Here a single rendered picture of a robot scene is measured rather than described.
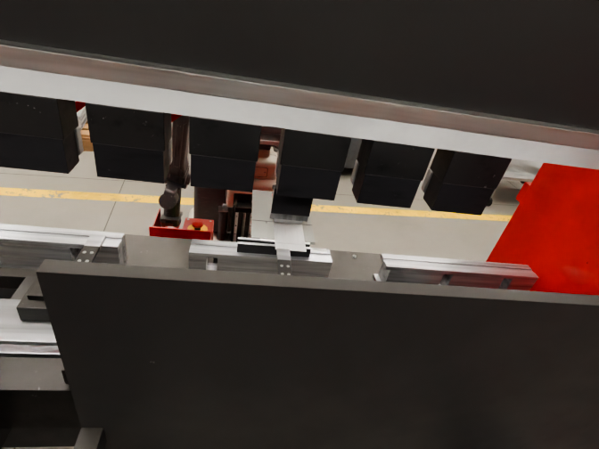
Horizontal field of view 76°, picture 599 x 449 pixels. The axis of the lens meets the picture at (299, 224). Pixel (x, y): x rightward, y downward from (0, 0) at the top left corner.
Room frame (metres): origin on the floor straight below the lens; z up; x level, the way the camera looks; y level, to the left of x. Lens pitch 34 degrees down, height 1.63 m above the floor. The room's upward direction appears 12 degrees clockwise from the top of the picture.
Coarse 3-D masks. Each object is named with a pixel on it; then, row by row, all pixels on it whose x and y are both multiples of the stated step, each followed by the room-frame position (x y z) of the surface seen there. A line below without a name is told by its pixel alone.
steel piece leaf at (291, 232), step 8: (280, 224) 0.92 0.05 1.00; (288, 224) 0.93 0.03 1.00; (296, 224) 0.93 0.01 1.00; (280, 232) 0.88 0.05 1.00; (288, 232) 0.89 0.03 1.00; (296, 232) 0.90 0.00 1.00; (280, 240) 0.84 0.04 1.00; (288, 240) 0.85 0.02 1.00; (296, 240) 0.86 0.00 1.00; (304, 240) 0.87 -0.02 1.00
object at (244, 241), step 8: (240, 240) 0.82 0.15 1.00; (248, 240) 0.82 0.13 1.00; (256, 240) 0.83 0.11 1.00; (240, 248) 0.80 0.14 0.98; (248, 248) 0.80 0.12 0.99; (256, 248) 0.80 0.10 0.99; (264, 248) 0.81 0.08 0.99; (272, 248) 0.81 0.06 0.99; (296, 256) 0.83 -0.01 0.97; (304, 256) 0.83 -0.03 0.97
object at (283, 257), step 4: (276, 252) 0.79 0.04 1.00; (280, 252) 0.79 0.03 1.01; (284, 252) 0.79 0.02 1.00; (288, 252) 0.79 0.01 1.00; (280, 256) 0.77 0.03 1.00; (284, 256) 0.78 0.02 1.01; (288, 256) 0.78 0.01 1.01; (280, 260) 0.75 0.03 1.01; (284, 260) 0.76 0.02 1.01; (288, 260) 0.76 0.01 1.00; (280, 264) 0.74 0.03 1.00; (284, 264) 0.74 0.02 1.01; (288, 264) 0.75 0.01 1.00; (280, 268) 0.72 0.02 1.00; (284, 268) 0.73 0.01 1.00; (288, 268) 0.73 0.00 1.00; (280, 272) 0.71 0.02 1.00; (284, 272) 0.71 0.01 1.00; (288, 272) 0.72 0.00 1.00
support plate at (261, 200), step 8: (256, 192) 1.07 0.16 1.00; (264, 192) 1.08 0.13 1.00; (256, 200) 1.02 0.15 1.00; (264, 200) 1.03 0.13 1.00; (256, 208) 0.98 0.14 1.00; (264, 208) 0.99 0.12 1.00; (256, 216) 0.94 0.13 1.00; (264, 216) 0.94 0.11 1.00; (256, 224) 0.89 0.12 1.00; (264, 224) 0.90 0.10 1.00; (272, 224) 0.91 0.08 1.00; (256, 232) 0.86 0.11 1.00; (264, 232) 0.87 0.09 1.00; (272, 232) 0.88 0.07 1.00; (304, 232) 0.91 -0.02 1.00; (312, 232) 0.92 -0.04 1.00; (312, 240) 0.88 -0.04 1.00
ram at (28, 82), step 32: (64, 96) 0.70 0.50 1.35; (96, 96) 0.71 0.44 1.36; (128, 96) 0.72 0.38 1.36; (160, 96) 0.73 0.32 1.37; (192, 96) 0.75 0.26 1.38; (288, 128) 0.79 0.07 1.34; (320, 128) 0.80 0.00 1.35; (352, 128) 0.81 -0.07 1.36; (384, 128) 0.83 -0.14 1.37; (416, 128) 0.84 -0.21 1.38; (544, 160) 0.91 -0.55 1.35; (576, 160) 0.93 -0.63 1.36
